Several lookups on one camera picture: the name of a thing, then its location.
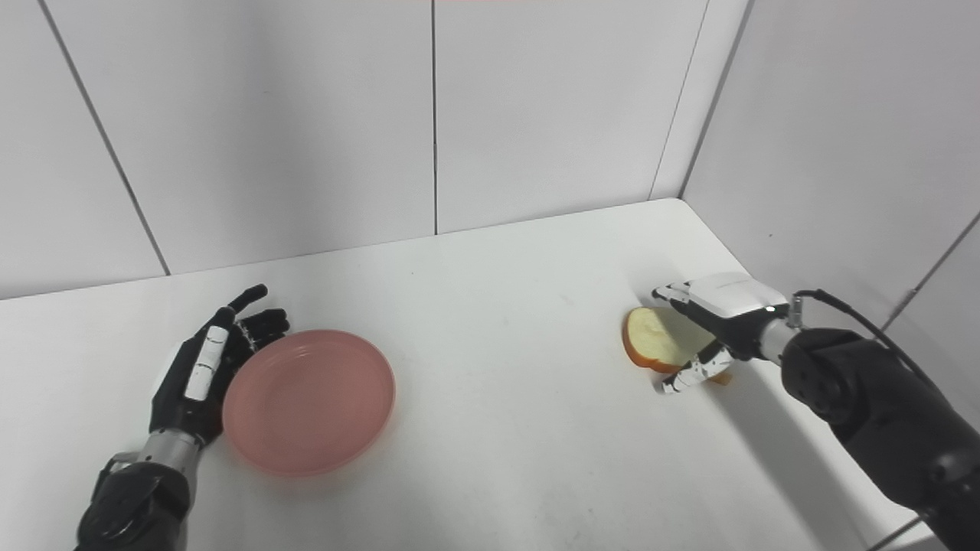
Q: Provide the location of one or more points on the slice of bread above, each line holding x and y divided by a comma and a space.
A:
662, 340

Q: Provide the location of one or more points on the pink plate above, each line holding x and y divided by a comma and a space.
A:
310, 402

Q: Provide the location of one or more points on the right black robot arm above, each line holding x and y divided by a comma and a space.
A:
873, 413

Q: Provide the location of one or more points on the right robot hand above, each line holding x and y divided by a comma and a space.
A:
720, 317

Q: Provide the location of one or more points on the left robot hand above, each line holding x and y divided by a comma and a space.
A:
203, 375

